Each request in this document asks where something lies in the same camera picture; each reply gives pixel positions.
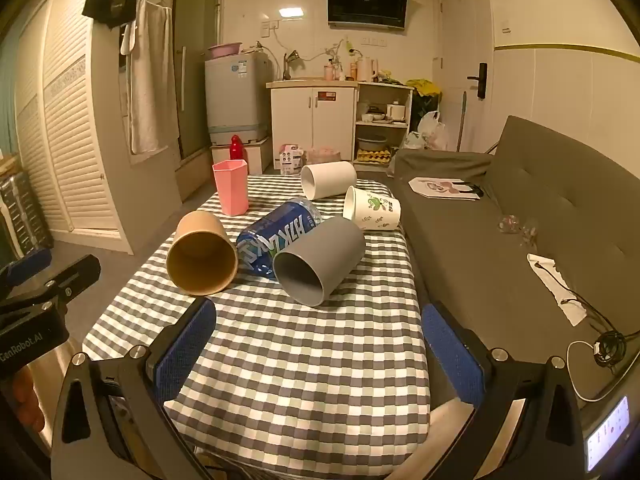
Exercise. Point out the white printed tote bag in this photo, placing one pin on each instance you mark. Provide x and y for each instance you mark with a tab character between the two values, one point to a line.
442	187

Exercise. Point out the grey sofa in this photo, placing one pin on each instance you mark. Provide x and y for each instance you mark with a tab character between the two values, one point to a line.
475	265

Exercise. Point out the open kitchen shelf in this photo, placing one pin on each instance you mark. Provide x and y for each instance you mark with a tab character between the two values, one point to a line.
382	127

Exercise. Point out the white louvered wardrobe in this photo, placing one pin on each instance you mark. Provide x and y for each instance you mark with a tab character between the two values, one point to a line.
75	135

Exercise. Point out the person's left hand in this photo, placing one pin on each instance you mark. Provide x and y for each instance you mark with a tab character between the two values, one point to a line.
26	402

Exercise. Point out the grey basin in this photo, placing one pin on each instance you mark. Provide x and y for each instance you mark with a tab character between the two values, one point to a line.
372	142

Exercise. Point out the white sink cabinet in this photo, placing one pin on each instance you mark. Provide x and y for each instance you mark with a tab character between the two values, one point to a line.
312	115

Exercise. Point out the red bottle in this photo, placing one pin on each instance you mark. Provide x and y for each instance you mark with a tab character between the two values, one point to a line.
236	151

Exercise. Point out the silver suitcase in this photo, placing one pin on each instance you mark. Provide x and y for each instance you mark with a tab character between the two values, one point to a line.
22	210

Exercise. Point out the blue plastic bottle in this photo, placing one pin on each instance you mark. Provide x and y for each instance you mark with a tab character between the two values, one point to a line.
270	241

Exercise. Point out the yellow bag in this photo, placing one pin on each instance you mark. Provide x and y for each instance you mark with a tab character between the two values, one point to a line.
424	87

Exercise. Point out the white towel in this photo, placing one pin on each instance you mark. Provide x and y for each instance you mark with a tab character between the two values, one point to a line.
150	80

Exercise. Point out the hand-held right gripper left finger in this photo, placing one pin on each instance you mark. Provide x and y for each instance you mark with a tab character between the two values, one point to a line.
184	352

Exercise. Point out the brown paper cup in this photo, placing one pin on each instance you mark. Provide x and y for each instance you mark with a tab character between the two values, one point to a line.
200	265

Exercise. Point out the egg carton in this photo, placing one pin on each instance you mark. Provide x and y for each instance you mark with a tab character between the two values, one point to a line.
372	155

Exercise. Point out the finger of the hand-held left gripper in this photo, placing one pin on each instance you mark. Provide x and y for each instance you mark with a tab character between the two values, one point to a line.
75	275
27	264

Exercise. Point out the white washing machine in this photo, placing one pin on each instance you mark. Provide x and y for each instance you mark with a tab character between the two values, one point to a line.
235	95

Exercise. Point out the white door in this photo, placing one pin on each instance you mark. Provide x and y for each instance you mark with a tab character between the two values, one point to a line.
462	35

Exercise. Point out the white floral cup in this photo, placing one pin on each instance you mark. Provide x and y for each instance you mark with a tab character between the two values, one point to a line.
375	210

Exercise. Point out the checkered tablecloth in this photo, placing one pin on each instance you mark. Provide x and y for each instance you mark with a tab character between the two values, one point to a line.
300	370

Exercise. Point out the clear crumpled plastic wrap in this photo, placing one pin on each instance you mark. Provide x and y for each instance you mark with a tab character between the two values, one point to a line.
515	225

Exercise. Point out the black range hood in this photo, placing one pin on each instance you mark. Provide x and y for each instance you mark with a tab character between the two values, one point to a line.
367	2

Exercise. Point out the white kettle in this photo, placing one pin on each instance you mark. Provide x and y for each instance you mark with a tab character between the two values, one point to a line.
365	69

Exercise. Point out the black hanging cloth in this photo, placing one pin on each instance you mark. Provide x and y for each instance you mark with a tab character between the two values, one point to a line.
107	4

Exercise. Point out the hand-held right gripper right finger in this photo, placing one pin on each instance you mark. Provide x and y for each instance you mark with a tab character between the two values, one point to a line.
452	360

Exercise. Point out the grey cup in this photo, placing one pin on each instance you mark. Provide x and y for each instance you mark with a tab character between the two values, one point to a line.
330	255

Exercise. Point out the grey device with screen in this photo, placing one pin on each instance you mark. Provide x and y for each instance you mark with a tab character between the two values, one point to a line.
610	425

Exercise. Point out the white plastic bag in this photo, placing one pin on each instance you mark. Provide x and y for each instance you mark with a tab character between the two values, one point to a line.
430	127

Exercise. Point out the glass shower door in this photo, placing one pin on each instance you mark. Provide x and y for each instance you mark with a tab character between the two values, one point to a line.
197	60

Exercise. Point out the plain white cup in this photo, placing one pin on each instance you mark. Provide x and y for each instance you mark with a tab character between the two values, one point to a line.
332	180

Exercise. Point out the white washing machine base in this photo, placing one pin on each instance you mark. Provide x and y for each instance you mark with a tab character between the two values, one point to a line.
257	152

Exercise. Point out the pink printed package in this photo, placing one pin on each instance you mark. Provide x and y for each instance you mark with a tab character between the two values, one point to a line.
291	157

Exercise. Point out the pink basin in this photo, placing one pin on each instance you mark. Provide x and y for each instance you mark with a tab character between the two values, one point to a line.
225	50

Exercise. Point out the white paper sheet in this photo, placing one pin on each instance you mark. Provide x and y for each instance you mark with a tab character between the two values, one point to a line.
557	287

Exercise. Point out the pink hexagonal cup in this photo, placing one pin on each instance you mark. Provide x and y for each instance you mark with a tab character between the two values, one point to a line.
230	192

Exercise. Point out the white jug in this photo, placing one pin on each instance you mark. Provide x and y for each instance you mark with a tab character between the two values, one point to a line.
396	111

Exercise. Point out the metal faucet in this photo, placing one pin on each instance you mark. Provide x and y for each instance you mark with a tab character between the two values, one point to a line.
292	56

